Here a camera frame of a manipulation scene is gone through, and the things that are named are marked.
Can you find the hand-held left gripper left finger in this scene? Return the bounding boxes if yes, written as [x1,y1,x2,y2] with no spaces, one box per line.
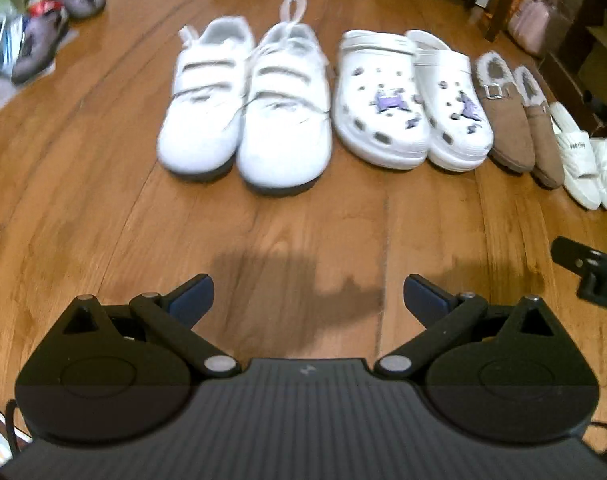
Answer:
[58,274,241,379]

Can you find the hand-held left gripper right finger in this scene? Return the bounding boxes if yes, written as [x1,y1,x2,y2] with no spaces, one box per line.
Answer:
[374,275,559,379]

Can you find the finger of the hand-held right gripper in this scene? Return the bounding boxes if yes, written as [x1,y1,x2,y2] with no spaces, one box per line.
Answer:
[551,236,607,274]

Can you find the tan fleece-lined slipper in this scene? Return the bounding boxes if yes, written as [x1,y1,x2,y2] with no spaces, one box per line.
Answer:
[472,50,537,177]
[513,66,567,190]

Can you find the white clog with charms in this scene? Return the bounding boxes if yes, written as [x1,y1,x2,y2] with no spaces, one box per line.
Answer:
[406,30,495,173]
[333,30,431,170]

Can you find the white strap sneaker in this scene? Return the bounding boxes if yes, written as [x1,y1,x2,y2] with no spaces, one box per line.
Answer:
[236,0,334,197]
[156,17,257,182]

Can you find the tan open cardboard box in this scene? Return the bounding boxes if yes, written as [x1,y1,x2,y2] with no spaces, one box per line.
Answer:
[576,25,607,107]

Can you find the pink bag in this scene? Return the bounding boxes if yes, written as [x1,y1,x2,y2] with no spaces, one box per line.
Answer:
[507,0,560,59]

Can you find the red packet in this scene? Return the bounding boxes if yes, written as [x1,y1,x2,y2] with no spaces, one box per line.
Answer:
[28,0,64,17]

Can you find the black cable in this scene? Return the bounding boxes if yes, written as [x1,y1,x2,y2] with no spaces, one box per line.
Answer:
[4,399,22,453]

